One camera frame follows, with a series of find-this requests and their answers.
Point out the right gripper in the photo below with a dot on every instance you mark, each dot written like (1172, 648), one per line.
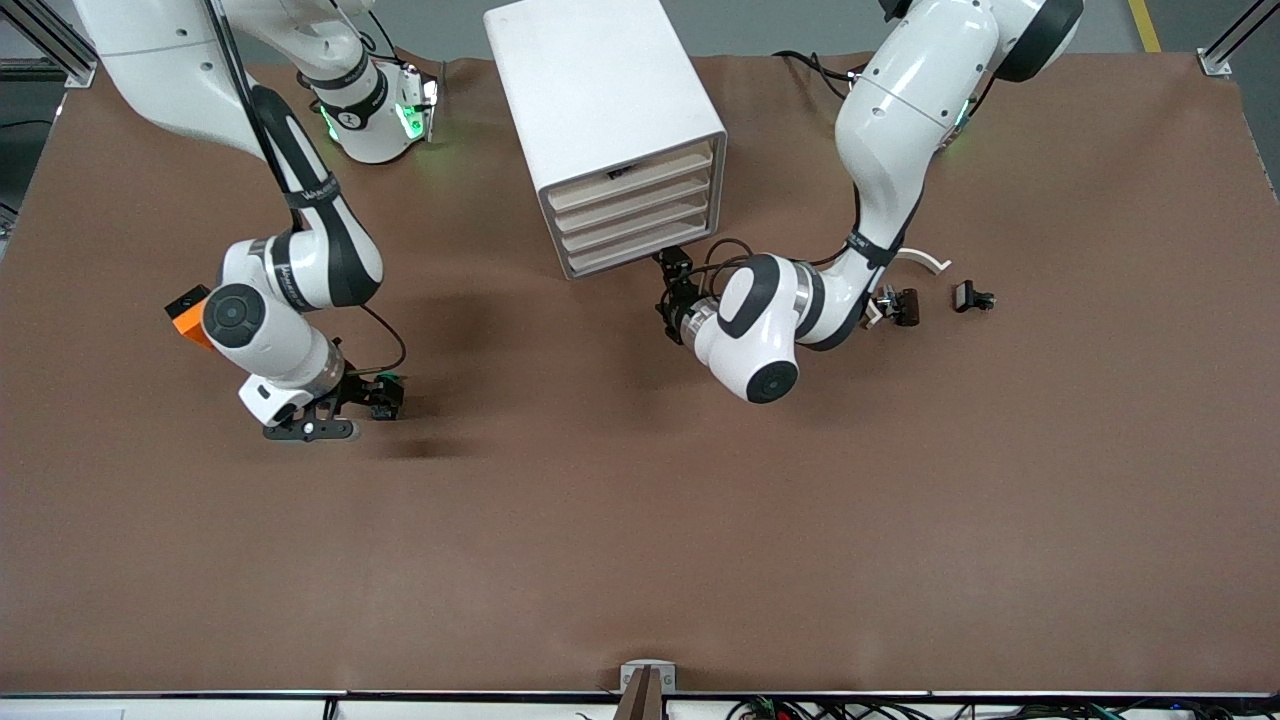
(360, 389)

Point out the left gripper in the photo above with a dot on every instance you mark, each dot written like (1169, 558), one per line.
(676, 305)

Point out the green push button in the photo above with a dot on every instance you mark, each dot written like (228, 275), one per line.
(392, 378)

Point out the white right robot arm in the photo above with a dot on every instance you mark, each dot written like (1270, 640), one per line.
(300, 270)

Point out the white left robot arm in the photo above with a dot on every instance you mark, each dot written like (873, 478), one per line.
(900, 100)

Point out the orange and black block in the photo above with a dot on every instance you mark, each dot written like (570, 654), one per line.
(183, 322)

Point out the small brown black component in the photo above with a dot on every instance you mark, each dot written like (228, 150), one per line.
(905, 307)

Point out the brown table cover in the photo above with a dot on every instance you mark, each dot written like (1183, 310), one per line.
(640, 500)

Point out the small black clip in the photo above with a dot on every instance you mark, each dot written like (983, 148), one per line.
(965, 296)

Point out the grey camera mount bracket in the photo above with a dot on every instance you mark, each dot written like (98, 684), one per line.
(648, 690)

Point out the aluminium frame post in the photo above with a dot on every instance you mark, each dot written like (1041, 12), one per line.
(1215, 65)
(80, 73)

